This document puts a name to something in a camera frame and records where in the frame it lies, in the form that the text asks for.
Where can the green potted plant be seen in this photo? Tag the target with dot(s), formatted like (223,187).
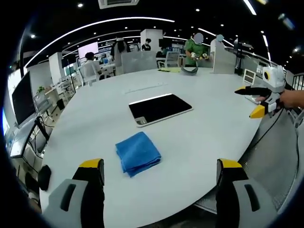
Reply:
(40,89)

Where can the person's right hand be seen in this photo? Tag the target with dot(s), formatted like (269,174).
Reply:
(293,98)

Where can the small white drawer box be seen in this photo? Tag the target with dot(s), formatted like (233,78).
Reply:
(249,76)

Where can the tilted grey monitor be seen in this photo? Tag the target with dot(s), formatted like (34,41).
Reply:
(20,140)

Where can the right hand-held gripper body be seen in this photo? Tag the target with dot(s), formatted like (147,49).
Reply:
(274,78)

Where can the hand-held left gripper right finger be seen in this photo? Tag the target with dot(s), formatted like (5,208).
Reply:
(240,190)

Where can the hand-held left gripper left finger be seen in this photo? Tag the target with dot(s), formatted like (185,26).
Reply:
(78,190)

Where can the grey desk partition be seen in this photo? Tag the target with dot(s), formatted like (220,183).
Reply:
(223,60)
(139,62)

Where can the curved grey visor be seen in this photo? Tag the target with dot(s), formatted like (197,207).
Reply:
(190,71)

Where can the pink wall screen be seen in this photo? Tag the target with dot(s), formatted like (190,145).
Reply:
(88,50)

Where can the white office chair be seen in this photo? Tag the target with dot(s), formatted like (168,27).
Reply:
(171,59)

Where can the ceiling air conditioner vent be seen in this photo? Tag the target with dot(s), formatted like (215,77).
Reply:
(118,3)

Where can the black computer mouse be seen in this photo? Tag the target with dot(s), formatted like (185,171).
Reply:
(44,177)

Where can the black tablet white frame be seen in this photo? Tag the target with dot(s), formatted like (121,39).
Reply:
(160,107)

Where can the blue cleaning cloth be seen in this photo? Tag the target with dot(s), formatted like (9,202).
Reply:
(137,153)

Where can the yellow cloth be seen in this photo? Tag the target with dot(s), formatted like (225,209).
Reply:
(169,69)

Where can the black computer monitor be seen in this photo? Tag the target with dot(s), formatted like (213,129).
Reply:
(22,99)

